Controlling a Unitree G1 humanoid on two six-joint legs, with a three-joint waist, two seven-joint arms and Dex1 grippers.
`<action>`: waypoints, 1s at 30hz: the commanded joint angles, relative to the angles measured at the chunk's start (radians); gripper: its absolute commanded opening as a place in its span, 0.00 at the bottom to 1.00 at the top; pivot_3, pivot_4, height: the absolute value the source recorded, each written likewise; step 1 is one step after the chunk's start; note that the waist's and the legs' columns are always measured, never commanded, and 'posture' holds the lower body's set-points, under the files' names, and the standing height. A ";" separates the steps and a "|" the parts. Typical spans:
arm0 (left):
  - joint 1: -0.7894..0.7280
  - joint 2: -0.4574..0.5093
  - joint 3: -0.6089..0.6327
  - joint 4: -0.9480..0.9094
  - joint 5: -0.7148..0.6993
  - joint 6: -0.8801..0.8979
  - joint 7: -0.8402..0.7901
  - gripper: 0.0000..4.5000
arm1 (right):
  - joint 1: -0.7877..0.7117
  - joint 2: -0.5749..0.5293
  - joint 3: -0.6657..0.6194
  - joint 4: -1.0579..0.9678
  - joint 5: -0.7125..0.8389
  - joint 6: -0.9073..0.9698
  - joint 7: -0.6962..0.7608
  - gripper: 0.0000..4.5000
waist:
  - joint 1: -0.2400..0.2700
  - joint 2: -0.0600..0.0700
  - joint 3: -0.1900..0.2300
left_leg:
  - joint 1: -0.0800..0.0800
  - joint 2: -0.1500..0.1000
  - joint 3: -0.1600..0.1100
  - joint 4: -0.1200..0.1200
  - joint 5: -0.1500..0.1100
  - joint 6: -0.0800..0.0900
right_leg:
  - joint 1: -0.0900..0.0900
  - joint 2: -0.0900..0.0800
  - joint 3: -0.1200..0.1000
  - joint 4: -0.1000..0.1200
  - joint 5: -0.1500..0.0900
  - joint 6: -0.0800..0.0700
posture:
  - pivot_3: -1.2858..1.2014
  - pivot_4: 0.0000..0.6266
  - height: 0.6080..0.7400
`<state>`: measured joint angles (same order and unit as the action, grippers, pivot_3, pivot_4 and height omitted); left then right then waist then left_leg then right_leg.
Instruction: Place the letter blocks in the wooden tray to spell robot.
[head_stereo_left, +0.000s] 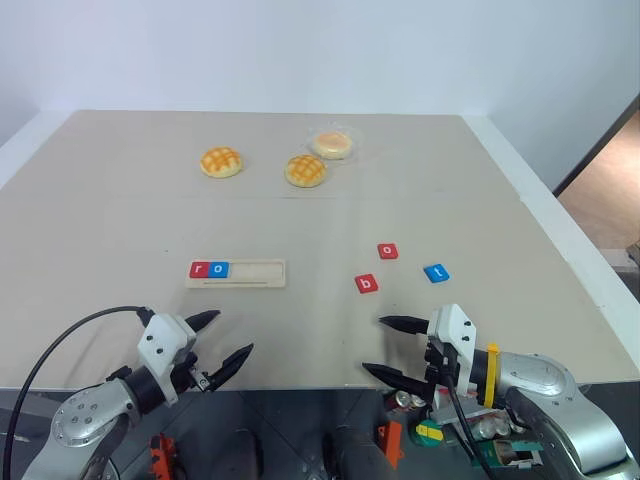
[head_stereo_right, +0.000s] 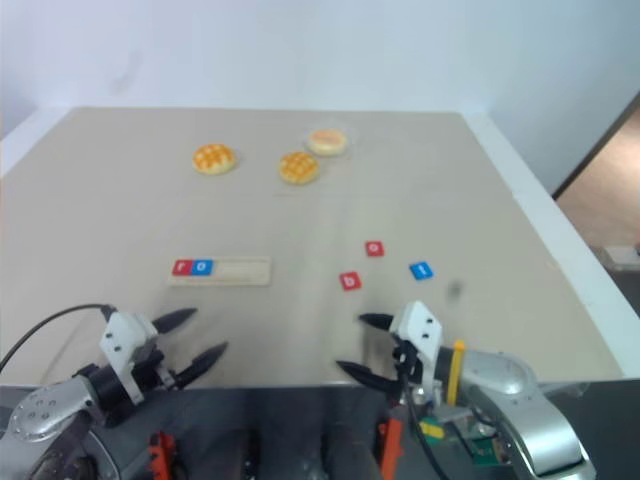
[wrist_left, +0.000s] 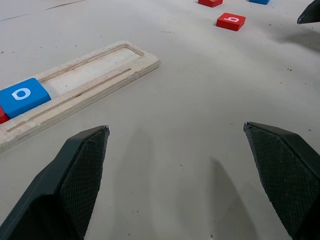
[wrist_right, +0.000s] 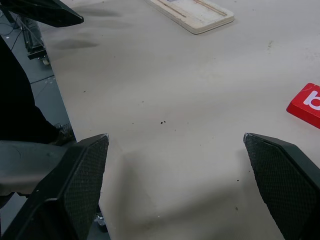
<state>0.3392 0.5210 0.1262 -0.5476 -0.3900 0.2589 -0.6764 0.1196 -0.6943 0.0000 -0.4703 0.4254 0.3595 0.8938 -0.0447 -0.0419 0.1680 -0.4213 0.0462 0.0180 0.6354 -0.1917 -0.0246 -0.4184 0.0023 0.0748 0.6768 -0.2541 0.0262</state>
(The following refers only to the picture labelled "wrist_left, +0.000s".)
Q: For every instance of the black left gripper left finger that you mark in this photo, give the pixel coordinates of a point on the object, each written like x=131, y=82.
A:
x=75, y=180

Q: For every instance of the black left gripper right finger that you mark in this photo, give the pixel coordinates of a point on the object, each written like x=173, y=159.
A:
x=287, y=175

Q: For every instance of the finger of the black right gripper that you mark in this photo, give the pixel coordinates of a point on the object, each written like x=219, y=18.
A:
x=311, y=12

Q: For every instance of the blue letter tile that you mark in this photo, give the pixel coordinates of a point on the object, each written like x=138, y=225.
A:
x=37, y=86
x=260, y=1

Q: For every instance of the red letter tile b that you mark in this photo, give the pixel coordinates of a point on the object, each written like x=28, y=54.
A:
x=223, y=23

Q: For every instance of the light wooden letter tray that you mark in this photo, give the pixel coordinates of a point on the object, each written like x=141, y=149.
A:
x=87, y=96

